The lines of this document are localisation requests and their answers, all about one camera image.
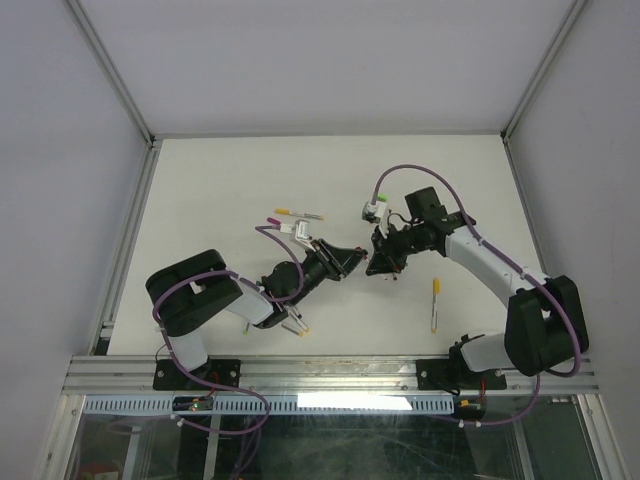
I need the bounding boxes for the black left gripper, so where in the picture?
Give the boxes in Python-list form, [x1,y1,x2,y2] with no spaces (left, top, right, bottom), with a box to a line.
[288,239,367,307]

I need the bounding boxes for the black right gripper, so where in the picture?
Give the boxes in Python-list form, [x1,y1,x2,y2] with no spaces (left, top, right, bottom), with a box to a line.
[365,221,424,275]

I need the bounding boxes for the yellow cap marker group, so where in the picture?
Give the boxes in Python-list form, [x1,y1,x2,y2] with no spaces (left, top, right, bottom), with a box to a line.
[430,277,441,334]

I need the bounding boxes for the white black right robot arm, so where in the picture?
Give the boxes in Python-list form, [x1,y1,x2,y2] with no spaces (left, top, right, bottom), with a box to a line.
[362,187,589,387]

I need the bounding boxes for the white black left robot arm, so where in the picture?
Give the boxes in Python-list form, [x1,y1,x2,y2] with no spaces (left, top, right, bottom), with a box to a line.
[145,239,367,389]

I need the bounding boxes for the yellow cap marker pen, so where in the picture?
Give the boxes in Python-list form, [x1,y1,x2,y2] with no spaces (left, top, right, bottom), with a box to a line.
[274,208,325,221]

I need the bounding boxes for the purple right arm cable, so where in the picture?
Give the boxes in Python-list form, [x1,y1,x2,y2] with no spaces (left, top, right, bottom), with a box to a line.
[367,164,584,429]

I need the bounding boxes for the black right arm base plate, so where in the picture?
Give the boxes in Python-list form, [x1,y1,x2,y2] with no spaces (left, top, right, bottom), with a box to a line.
[415,358,507,394]

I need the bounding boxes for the grey slotted cable duct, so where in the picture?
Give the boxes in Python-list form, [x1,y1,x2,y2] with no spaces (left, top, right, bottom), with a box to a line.
[84,393,454,416]

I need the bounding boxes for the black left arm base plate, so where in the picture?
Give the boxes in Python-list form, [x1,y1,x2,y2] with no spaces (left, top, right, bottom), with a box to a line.
[152,358,241,391]

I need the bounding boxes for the aluminium frame rail front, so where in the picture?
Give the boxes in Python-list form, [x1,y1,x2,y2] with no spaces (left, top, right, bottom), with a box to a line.
[62,353,600,399]

